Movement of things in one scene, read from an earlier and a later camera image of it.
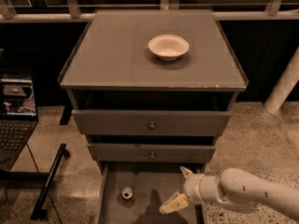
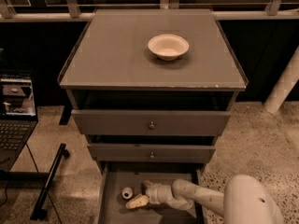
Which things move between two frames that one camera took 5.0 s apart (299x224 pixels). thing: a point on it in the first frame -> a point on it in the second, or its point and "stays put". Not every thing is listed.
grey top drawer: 151,122 stays put
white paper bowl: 168,47 stays put
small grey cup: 127,195 stays put
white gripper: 191,185 -> 154,191
